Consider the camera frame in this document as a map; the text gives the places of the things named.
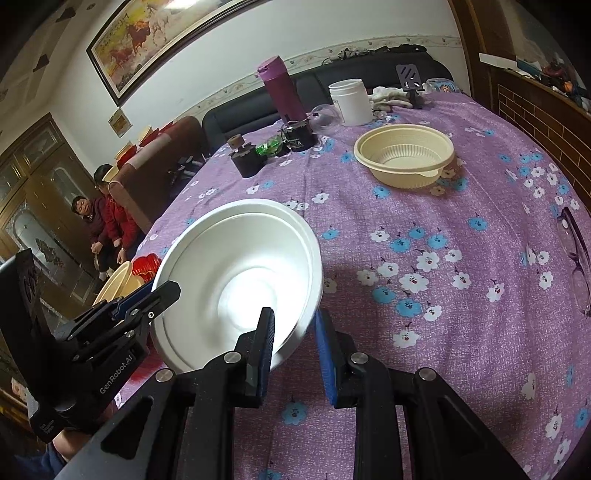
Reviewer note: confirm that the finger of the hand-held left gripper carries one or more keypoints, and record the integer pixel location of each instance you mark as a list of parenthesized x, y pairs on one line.
[(157, 297), (134, 295)]

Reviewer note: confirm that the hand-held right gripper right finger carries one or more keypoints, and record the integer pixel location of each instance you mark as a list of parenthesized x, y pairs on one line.
[(324, 362)]

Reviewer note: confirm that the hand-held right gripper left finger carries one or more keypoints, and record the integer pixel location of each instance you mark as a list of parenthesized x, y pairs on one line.
[(267, 357)]

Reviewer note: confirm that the beige slotted strainer bowl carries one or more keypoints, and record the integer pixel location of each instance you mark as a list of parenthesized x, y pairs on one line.
[(404, 152), (115, 284)]

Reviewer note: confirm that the red gold-rimmed scalloped plate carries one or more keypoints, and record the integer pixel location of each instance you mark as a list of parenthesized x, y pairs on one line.
[(145, 267)]

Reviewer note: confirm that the person's left forearm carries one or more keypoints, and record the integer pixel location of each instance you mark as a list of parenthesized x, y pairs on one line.
[(51, 461)]

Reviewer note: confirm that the brown chair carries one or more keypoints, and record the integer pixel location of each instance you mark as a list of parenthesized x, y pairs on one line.
[(157, 175)]

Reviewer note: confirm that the purple floral tablecloth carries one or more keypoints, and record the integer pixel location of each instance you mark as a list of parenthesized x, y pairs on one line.
[(438, 300)]

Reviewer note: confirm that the wooden cabinet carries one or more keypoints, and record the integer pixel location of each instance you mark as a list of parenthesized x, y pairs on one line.
[(37, 194)]

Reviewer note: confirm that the pile of red boxes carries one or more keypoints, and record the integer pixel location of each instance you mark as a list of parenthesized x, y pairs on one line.
[(143, 138)]

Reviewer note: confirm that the dark jar with cork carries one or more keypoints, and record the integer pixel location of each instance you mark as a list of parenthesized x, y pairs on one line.
[(247, 159)]

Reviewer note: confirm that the green packet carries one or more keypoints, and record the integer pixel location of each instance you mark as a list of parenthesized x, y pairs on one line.
[(268, 148)]

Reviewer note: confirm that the black tea tin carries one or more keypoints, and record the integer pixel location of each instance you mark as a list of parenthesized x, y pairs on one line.
[(299, 136)]

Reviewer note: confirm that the purple thermos bottle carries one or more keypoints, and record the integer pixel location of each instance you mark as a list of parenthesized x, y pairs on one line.
[(281, 87)]

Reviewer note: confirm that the clear glass cup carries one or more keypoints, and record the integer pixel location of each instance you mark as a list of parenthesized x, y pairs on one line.
[(323, 117)]

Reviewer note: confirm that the white plastic jar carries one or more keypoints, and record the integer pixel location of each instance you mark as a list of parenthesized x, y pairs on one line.
[(351, 101)]

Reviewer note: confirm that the eyeglasses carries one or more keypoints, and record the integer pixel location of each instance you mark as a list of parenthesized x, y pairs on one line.
[(575, 263)]

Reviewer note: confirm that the white cloth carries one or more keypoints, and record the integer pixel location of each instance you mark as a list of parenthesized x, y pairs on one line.
[(385, 98)]

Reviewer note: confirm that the black phone stand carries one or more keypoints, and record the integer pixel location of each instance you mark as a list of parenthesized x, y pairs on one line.
[(408, 81)]

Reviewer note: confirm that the black sofa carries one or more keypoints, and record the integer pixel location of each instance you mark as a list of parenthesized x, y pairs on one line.
[(369, 69)]

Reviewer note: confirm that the clear container with blue print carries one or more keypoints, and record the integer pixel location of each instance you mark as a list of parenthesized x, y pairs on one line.
[(441, 86)]

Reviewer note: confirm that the wooden shelf unit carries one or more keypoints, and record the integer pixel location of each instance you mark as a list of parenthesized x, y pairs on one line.
[(531, 106)]

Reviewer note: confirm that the small framed wall picture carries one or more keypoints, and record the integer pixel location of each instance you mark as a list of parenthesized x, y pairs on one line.
[(119, 122)]

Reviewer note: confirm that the framed wall painting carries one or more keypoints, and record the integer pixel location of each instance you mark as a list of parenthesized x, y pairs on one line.
[(152, 37)]

